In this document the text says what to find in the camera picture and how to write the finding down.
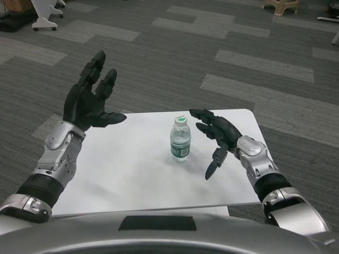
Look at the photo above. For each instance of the black bag on floor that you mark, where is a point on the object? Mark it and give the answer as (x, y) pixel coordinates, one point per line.
(14, 22)

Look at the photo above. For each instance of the clear water bottle green label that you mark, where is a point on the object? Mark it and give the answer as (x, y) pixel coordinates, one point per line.
(180, 143)

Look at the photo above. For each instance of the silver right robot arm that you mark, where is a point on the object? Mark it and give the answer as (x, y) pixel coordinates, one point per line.
(259, 161)

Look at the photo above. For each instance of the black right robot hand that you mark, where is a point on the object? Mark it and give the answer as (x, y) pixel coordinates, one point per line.
(226, 132)

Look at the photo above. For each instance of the silver robot chest black window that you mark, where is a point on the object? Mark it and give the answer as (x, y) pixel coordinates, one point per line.
(79, 235)

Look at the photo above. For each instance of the white standing desk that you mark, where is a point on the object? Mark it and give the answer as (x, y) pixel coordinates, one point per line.
(328, 19)

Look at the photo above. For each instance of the beige plastic stool dark seat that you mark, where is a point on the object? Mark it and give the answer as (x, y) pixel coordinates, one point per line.
(282, 6)

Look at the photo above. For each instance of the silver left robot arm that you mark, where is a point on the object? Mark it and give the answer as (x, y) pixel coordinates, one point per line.
(55, 158)

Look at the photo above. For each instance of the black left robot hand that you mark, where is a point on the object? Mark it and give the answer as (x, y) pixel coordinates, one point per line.
(82, 105)

